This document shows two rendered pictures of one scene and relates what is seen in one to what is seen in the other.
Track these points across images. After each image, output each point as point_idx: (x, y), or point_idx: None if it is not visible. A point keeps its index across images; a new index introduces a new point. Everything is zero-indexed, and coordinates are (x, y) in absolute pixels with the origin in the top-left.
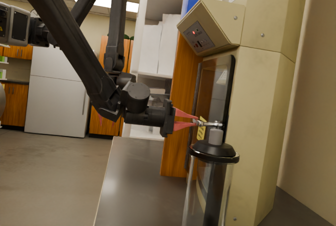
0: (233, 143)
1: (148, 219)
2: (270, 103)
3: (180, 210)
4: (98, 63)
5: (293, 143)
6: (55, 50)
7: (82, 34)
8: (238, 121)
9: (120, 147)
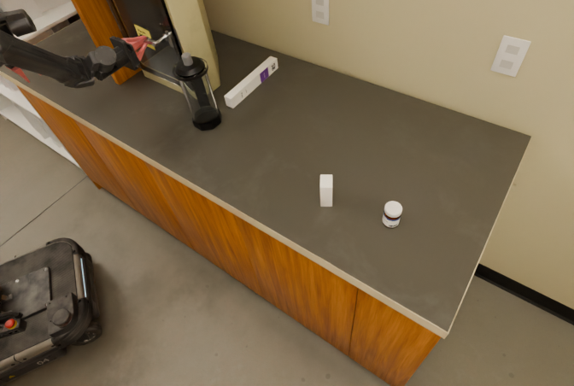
0: (187, 45)
1: (163, 125)
2: (196, 0)
3: (171, 104)
4: (56, 55)
5: None
6: None
7: (37, 47)
8: (183, 28)
9: (34, 79)
